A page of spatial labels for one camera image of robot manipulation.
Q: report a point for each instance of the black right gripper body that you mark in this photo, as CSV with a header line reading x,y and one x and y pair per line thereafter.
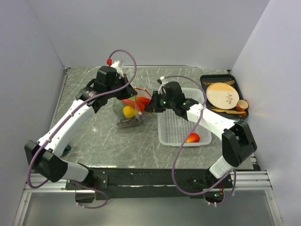
x,y
163,102

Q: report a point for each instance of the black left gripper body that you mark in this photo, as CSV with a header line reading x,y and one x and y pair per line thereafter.
x,y
120,90

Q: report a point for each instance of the red orange mango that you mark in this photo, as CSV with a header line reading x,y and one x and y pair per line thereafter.
x,y
143,100

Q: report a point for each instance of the orange carrot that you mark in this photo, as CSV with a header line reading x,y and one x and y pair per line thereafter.
x,y
134,104

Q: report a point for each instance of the clear zip top bag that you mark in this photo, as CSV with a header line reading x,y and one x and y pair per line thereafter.
x,y
143,93

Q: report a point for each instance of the yellow bell pepper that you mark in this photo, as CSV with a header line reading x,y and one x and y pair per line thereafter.
x,y
128,112

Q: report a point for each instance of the dark purple grape bunch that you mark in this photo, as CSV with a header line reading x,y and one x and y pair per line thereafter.
x,y
129,123

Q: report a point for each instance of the green netted melon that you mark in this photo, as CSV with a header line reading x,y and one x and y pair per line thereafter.
x,y
117,107

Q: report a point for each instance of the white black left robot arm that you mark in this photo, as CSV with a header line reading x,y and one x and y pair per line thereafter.
x,y
44,156

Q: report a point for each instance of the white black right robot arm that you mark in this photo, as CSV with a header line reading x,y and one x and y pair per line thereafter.
x,y
238,142

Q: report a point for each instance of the white plastic perforated basket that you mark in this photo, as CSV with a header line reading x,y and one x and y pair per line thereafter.
x,y
173,129

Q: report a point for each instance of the peach and cream plate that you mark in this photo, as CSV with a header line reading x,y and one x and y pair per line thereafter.
x,y
222,95

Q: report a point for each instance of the gold knife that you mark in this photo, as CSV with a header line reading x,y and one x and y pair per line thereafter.
x,y
230,82

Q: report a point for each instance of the black rectangular tray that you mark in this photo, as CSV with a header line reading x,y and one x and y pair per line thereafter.
x,y
222,78

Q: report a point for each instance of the brown ceramic cup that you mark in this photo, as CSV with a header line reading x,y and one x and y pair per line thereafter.
x,y
242,105

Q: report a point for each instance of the dark green ceramic mug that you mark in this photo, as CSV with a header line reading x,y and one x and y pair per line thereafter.
x,y
66,150

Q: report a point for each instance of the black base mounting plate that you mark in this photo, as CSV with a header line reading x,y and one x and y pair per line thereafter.
x,y
114,183

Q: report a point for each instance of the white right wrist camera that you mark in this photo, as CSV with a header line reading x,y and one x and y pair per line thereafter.
x,y
162,82

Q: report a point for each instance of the aluminium frame rail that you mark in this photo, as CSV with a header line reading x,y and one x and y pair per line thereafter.
x,y
245,180

